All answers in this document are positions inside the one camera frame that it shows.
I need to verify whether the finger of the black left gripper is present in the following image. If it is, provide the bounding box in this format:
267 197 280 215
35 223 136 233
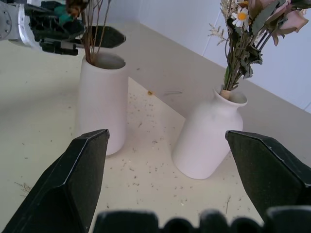
86 25 127 50

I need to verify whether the white bottle-shaped vase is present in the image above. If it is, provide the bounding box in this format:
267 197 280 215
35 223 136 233
171 84 249 181

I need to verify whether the pink rose daisy bouquet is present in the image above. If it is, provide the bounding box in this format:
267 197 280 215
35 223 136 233
207 0 311 98

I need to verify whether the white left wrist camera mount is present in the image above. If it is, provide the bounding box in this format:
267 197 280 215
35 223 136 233
17 3 42 50

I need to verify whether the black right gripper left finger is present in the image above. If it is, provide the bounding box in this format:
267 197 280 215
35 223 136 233
0 129 110 233

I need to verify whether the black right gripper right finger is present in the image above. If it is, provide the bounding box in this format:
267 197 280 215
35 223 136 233
225 130 311 221

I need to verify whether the tall cylindrical white vase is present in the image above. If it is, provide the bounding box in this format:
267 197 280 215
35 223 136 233
77 52 130 156

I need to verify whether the dried brown-stem flower bouquet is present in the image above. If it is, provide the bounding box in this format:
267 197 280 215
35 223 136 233
65 0 113 67

